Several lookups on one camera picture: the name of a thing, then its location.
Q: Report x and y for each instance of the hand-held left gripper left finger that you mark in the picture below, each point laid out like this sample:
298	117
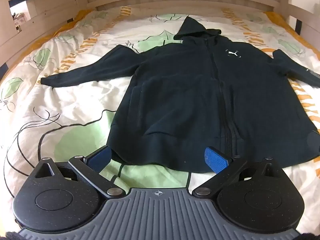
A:
98	158

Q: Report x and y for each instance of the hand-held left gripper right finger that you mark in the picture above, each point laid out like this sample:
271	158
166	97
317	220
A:
216	158

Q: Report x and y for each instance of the black hooded jacket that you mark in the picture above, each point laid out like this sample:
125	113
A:
185	97

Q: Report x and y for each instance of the leaf printed white duvet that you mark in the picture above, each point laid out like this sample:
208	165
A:
75	110

